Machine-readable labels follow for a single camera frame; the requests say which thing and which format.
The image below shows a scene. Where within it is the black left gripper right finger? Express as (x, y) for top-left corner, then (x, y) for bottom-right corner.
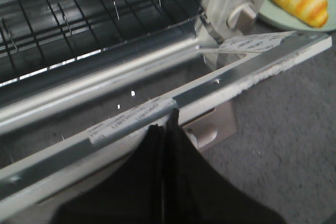
(163, 109), (285, 223)

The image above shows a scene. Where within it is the white Toshiba toaster oven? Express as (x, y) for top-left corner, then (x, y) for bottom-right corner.
(0, 0), (281, 135)

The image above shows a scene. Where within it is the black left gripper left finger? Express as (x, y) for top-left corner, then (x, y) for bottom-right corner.
(51, 125), (164, 223)

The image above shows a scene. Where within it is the light green plate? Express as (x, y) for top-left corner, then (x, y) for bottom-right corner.
(258, 0), (335, 32)

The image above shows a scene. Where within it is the lower beige timer knob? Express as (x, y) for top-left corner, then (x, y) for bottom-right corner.
(227, 2), (257, 32)

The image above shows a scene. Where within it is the white oven glass door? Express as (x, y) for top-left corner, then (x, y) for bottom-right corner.
(1, 31), (332, 223)

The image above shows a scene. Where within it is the metal wire oven rack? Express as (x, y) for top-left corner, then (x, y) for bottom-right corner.
(1, 0), (203, 84)

